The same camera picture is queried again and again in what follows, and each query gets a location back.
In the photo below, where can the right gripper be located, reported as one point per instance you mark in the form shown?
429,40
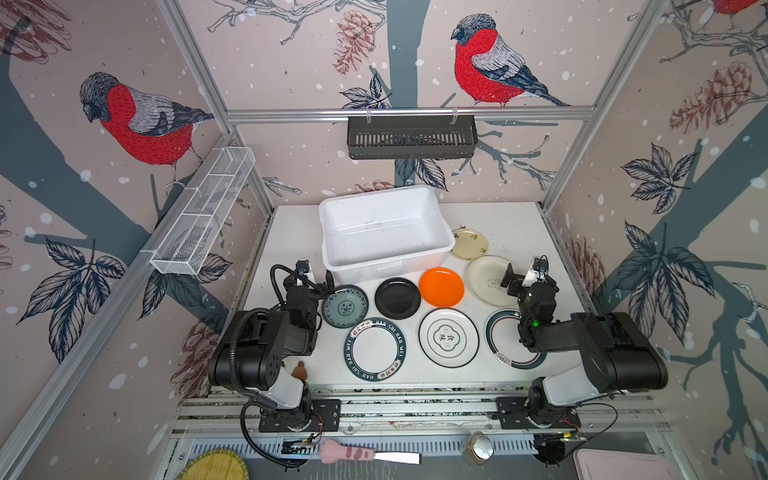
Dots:
517,282

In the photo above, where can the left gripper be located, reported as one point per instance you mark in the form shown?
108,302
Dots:
315,286

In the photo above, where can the large cream bear plate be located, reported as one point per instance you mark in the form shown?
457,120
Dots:
483,278

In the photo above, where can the green red rim plate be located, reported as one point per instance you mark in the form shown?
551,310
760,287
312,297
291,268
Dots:
503,340

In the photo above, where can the small cream patterned plate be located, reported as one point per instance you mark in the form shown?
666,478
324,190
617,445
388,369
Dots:
469,244

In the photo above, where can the orange plate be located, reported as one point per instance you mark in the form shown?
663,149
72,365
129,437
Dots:
441,287

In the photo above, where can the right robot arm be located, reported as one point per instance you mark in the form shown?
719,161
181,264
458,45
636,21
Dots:
615,355

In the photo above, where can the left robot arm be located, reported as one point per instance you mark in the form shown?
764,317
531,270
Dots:
249,358

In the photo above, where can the white plastic bin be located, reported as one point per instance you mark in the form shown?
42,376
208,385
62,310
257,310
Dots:
383,234

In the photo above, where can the teal patterned small plate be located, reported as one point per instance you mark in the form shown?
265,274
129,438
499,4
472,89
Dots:
346,307

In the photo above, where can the brown white plush toy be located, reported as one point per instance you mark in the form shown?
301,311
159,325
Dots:
300,372

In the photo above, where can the green rim lettered plate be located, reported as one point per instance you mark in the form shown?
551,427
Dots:
375,350

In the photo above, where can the white plate black emblem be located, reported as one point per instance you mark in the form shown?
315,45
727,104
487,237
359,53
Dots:
449,338

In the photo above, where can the black hanging shelf basket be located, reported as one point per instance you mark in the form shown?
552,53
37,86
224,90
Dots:
444,137

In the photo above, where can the pink tray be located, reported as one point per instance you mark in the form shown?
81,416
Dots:
594,464

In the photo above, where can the yellow woven mat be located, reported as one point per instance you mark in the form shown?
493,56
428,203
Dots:
220,464

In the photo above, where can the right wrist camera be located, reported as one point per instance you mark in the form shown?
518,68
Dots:
538,271

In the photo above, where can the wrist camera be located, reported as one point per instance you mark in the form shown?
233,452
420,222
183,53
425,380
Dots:
538,271
303,269

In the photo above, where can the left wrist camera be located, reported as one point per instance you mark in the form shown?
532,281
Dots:
303,269

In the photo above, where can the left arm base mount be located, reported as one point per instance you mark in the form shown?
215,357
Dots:
317,416

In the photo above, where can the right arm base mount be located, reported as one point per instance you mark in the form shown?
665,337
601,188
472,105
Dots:
518,413

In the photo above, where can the white wire mesh basket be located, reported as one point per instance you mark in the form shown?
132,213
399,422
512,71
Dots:
186,246

